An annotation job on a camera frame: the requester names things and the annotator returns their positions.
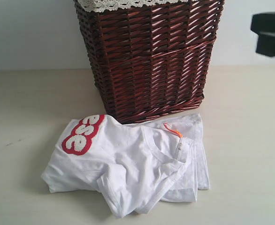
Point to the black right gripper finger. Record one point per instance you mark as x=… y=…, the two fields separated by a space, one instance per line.
x=266 y=46
x=263 y=24

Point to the white t-shirt red lettering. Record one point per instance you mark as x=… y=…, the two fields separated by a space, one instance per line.
x=134 y=166

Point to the dark brown wicker basket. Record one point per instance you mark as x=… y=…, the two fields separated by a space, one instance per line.
x=152 y=60

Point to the orange garment tag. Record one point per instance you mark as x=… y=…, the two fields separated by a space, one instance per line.
x=173 y=131

